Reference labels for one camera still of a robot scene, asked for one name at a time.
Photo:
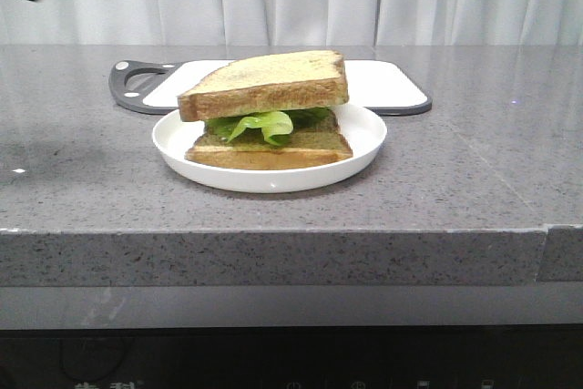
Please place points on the toasted bread slice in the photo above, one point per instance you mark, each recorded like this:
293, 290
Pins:
297, 80
304, 150

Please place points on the white round plate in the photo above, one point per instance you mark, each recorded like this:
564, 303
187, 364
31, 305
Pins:
364, 131

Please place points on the white cutting board grey rim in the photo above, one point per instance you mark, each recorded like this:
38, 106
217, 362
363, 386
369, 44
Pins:
153, 89

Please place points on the black appliance control panel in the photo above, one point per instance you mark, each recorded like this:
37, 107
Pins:
514, 356

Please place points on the green lettuce leaf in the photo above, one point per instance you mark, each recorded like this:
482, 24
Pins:
272, 127

